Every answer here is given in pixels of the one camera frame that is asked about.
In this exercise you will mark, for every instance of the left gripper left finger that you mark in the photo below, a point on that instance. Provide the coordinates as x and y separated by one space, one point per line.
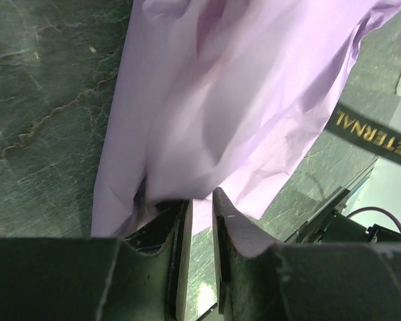
142 277

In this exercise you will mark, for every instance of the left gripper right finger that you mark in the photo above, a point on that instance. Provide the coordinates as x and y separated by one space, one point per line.
262 278

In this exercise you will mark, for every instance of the black ribbon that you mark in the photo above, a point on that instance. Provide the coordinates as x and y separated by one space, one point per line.
363 132

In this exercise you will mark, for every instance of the purple flower bouquet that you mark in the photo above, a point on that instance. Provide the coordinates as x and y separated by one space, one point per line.
228 94

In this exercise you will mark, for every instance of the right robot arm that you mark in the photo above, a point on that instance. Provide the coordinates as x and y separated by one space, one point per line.
328 225

